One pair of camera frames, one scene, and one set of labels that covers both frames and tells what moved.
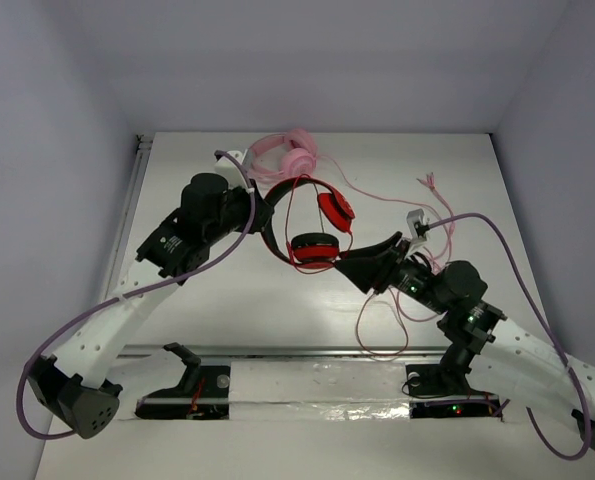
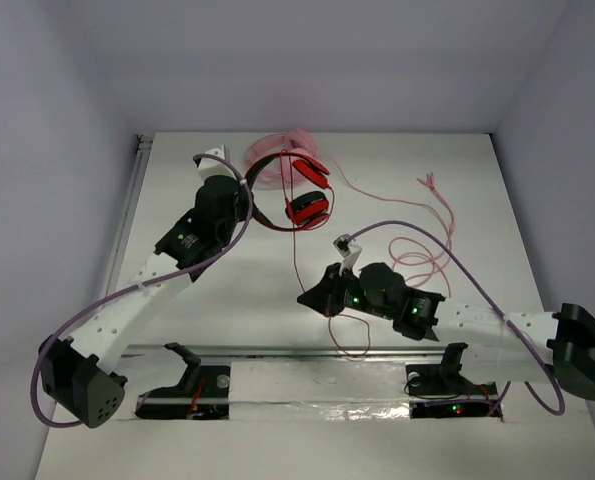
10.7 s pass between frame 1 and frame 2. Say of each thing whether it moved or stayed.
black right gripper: moved
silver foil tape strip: stayed
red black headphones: moved
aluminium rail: stayed
